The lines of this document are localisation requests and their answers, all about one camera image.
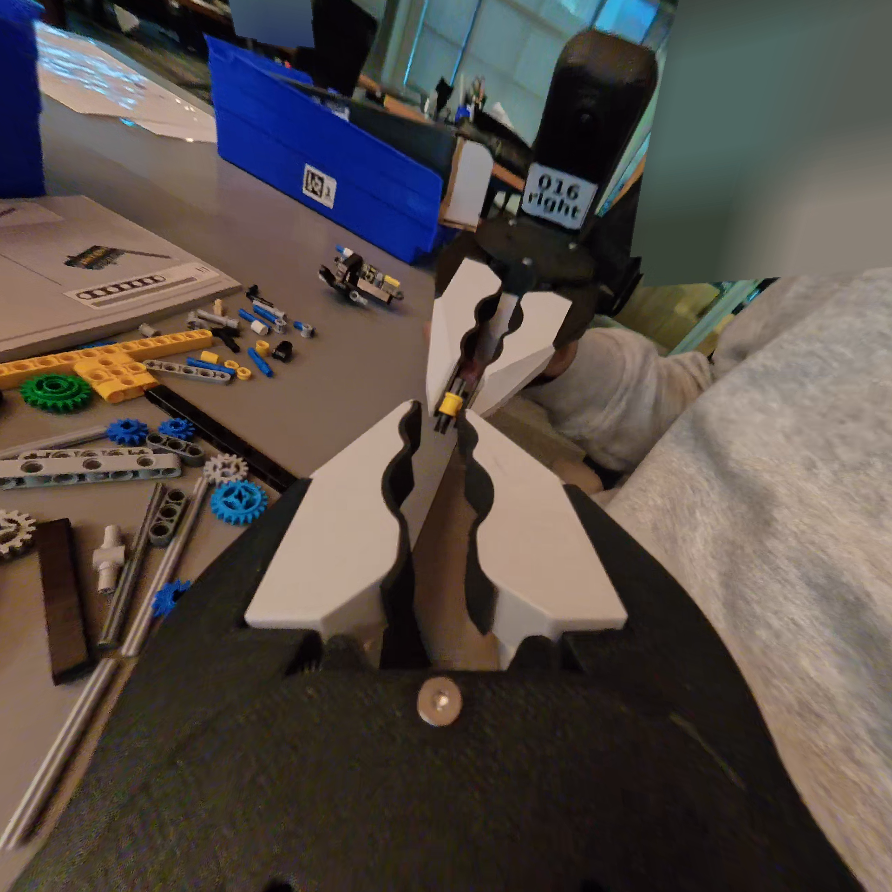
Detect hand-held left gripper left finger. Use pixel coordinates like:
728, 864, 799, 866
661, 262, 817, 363
245, 400, 429, 671

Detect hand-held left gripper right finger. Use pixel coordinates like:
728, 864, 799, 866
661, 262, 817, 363
455, 410, 628, 671

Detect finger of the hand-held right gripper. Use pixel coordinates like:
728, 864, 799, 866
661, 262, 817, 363
472, 289, 575, 419
424, 258, 505, 413

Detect person's right forearm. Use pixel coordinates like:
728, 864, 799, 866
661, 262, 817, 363
523, 328, 713, 476

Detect large blue lego gear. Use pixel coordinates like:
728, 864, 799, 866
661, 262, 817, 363
210, 479, 270, 526

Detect small black grey lego assembly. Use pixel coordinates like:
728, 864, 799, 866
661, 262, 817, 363
318, 244, 406, 308

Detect small grey lego gear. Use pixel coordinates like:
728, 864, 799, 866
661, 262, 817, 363
203, 452, 249, 488

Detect long black lego beam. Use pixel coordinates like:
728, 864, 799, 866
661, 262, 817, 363
145, 385, 301, 493

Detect light grey lego axle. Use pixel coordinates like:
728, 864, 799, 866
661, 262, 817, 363
121, 477, 210, 656

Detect dark grey lego axle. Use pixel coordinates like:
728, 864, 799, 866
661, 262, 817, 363
97, 480, 169, 649

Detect scatter of small lego pins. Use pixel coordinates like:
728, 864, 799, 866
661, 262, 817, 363
138, 283, 316, 381

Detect white lego axle connector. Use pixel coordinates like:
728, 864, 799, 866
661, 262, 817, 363
92, 525, 128, 595

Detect thin grey lego liftarm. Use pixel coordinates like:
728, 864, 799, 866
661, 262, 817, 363
143, 358, 235, 386

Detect long grey lego beam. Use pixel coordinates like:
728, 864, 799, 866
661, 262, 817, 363
0, 449, 184, 492

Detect black flat lego plate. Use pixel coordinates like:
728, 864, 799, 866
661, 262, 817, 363
34, 517, 96, 686

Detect short grey lego axle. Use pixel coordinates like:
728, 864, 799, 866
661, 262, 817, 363
0, 424, 112, 461

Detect yellow lego beam assembly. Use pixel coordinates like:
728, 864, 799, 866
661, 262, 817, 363
0, 329, 214, 404

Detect large grey lego gear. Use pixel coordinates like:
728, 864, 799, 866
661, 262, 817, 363
0, 508, 38, 563

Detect green lego gear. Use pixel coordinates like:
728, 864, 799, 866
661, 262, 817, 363
19, 374, 94, 414

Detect person's right hand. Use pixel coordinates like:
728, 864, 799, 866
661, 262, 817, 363
538, 341, 581, 384

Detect tan cardboard boxes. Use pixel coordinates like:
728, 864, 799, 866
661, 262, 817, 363
623, 281, 729, 353

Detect white brown cardboard box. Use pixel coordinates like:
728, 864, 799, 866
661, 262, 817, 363
438, 135, 496, 231

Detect cluttered background desk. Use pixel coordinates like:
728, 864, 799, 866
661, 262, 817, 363
354, 68, 534, 195

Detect dark grey three-hole beam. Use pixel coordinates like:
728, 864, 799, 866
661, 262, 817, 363
148, 487, 190, 547

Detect short grey three-hole beam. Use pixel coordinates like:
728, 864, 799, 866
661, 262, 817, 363
145, 431, 207, 467

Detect large blue bin with tag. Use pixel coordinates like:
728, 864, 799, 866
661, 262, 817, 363
205, 33, 455, 267

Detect person's grey sweatshirt torso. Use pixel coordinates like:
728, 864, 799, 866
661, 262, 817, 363
603, 268, 892, 892

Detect very long grey axle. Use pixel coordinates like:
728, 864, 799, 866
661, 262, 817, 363
0, 654, 124, 849

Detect grey instruction booklet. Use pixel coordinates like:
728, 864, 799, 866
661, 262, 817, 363
0, 195, 243, 363

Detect white paper sheets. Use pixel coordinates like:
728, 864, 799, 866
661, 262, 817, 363
33, 20, 218, 145

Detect plain blue bin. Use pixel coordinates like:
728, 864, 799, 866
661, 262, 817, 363
0, 0, 47, 199

